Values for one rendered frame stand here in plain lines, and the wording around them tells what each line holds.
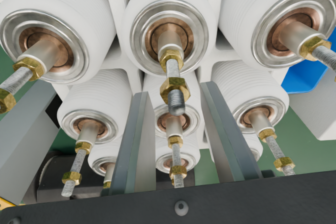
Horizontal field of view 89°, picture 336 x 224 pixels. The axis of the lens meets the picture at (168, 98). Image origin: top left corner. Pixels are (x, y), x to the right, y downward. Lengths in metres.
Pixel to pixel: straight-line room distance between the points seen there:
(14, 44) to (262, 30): 0.23
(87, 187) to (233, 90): 0.56
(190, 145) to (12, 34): 0.27
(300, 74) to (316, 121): 0.13
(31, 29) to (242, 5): 0.20
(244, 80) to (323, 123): 0.32
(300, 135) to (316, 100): 0.39
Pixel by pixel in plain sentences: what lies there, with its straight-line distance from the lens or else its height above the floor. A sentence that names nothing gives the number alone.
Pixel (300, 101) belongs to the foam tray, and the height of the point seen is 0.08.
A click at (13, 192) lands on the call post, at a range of 0.39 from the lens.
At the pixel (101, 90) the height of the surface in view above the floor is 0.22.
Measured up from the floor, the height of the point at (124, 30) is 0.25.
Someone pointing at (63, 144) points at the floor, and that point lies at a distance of 0.83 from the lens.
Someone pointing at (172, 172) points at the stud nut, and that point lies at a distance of 0.20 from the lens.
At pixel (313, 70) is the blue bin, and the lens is 0.51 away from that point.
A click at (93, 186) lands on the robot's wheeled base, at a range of 0.67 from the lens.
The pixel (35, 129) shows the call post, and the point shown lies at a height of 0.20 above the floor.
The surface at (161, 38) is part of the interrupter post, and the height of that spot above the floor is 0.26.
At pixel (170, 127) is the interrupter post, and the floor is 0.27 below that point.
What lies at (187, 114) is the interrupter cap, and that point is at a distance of 0.23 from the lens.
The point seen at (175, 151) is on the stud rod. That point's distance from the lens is 0.21.
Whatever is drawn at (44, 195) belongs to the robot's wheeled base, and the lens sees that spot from 0.75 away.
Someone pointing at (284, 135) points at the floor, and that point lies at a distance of 0.88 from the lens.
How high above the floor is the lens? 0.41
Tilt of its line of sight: 49 degrees down
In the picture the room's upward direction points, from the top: 176 degrees clockwise
